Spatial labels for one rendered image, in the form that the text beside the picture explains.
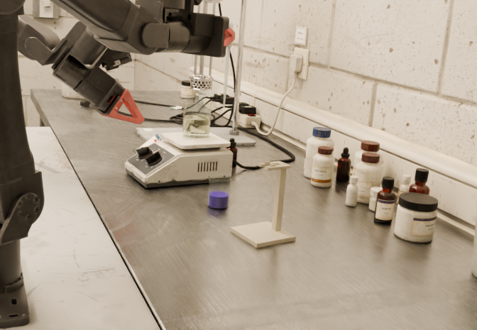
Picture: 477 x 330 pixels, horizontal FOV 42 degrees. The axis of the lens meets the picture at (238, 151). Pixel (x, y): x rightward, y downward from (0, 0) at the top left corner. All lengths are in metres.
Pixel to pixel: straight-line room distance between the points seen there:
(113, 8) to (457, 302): 0.62
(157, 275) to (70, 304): 0.14
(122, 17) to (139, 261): 0.35
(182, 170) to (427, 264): 0.53
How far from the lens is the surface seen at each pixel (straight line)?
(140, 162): 1.33
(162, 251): 0.98
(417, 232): 1.12
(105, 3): 0.86
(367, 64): 1.55
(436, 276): 1.01
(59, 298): 0.84
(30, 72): 3.68
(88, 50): 1.27
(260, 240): 1.02
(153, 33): 0.92
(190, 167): 1.30
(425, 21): 1.39
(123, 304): 0.82
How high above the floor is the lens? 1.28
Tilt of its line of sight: 13 degrees down
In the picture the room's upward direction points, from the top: 4 degrees clockwise
